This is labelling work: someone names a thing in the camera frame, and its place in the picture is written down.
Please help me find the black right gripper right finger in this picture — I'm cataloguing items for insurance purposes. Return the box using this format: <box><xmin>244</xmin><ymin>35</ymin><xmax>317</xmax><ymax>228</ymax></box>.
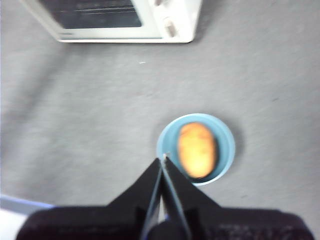
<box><xmin>163</xmin><ymin>157</ymin><xmax>315</xmax><ymax>240</ymax></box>

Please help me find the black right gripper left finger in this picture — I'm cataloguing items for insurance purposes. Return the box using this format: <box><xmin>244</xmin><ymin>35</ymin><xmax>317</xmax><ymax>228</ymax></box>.
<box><xmin>16</xmin><ymin>158</ymin><xmax>164</xmax><ymax>240</ymax></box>

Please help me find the blue ribbed bowl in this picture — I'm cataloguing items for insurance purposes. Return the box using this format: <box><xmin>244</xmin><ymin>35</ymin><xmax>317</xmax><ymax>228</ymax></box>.
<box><xmin>156</xmin><ymin>112</ymin><xmax>236</xmax><ymax>187</ymax></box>

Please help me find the brown potato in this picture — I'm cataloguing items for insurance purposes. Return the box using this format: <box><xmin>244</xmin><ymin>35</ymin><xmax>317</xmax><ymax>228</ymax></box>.
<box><xmin>176</xmin><ymin>121</ymin><xmax>218</xmax><ymax>179</ymax></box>

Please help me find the glass oven door beige handle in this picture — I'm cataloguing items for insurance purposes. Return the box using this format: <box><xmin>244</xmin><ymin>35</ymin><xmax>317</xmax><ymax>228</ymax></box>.
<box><xmin>37</xmin><ymin>0</ymin><xmax>164</xmax><ymax>41</ymax></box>

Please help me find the white Toshiba toaster oven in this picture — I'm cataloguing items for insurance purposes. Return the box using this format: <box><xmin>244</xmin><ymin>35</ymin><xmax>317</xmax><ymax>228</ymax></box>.
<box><xmin>21</xmin><ymin>0</ymin><xmax>203</xmax><ymax>44</ymax></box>

